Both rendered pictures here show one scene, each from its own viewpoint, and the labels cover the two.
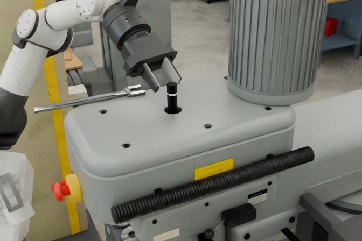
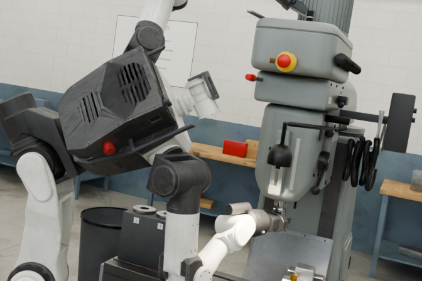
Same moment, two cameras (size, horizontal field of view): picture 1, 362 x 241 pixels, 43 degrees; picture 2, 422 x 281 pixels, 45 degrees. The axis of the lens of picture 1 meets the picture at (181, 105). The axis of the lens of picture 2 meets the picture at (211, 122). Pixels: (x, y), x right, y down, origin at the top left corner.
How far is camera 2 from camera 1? 159 cm
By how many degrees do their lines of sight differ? 48
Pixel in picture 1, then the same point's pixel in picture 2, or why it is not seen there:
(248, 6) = not seen: outside the picture
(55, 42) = not seen: outside the picture
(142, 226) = (326, 87)
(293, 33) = not seen: outside the picture
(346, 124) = not seen: hidden behind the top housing
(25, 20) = not seen: outside the picture
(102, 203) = (328, 55)
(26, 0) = not seen: outside the picture
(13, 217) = (213, 106)
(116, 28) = not seen: outside the picture
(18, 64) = (164, 5)
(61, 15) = not seen: outside the picture
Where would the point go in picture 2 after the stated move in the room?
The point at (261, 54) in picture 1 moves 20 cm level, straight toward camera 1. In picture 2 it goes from (339, 5) to (384, 2)
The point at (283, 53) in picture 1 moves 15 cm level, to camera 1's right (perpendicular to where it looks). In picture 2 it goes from (347, 7) to (368, 14)
